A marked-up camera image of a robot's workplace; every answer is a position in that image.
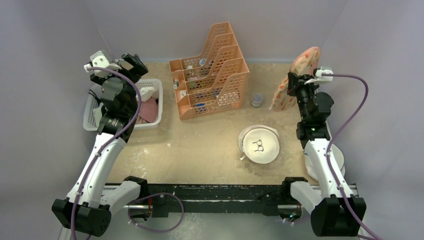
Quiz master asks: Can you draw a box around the orange file organizer rack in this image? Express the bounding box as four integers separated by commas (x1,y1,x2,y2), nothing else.
169,22,250,121

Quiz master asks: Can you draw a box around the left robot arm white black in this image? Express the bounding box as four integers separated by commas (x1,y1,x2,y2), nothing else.
51,50,149,240

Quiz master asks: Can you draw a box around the white round bag near edge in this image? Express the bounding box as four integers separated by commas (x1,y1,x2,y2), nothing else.
303,144,346,181

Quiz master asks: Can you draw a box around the white plastic basket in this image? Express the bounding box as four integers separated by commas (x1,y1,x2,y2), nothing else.
82,78,163,131

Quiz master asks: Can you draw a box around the floral mesh laundry bag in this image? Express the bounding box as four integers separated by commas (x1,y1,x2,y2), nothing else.
269,46,321,112

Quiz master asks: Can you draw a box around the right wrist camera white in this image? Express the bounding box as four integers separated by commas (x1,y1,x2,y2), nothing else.
305,66,334,86

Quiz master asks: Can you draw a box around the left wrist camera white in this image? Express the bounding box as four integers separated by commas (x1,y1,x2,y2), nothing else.
83,50,122,73

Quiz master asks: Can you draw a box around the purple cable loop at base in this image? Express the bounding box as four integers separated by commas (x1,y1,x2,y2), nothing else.
127,192,185,234

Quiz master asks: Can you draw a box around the white round mesh laundry bag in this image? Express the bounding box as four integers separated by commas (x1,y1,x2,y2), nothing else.
237,124,281,165

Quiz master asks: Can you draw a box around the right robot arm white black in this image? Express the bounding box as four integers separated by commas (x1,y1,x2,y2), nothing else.
280,69,367,237

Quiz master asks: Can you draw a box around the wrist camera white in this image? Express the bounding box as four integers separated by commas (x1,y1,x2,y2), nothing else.
83,50,122,73
305,66,334,86

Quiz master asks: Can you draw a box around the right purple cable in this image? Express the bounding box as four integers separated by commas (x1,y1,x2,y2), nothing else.
320,73,385,240

